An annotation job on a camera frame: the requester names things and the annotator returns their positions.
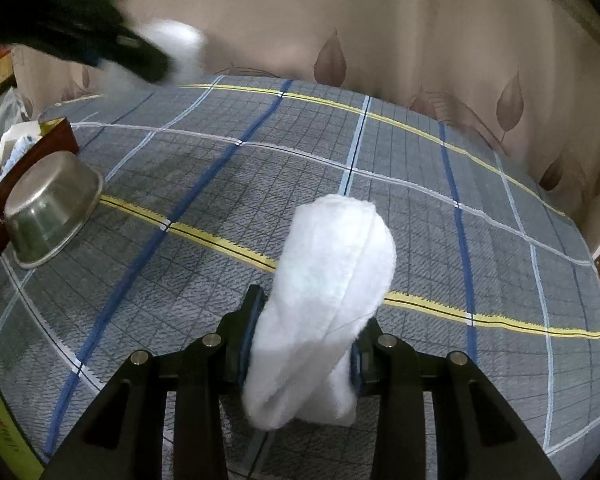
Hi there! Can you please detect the stainless steel bowl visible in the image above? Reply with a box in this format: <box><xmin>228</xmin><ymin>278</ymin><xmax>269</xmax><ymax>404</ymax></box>
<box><xmin>4</xmin><ymin>151</ymin><xmax>104</xmax><ymax>270</ymax></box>

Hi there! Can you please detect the green and white box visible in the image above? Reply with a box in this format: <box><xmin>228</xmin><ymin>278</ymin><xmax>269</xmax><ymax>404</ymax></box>
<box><xmin>0</xmin><ymin>393</ymin><xmax>44</xmax><ymax>479</ymax></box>

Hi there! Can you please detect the beige leaf pattern curtain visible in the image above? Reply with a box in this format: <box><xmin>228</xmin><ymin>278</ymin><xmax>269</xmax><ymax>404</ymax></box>
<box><xmin>14</xmin><ymin>0</ymin><xmax>600</xmax><ymax>252</ymax></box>

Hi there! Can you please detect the red and white printed cloth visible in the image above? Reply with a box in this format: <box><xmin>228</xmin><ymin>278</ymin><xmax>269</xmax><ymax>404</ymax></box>
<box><xmin>0</xmin><ymin>133</ymin><xmax>42</xmax><ymax>183</ymax></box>

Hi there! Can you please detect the white towel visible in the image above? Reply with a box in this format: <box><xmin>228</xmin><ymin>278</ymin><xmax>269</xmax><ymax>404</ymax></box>
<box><xmin>242</xmin><ymin>194</ymin><xmax>396</xmax><ymax>431</ymax></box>

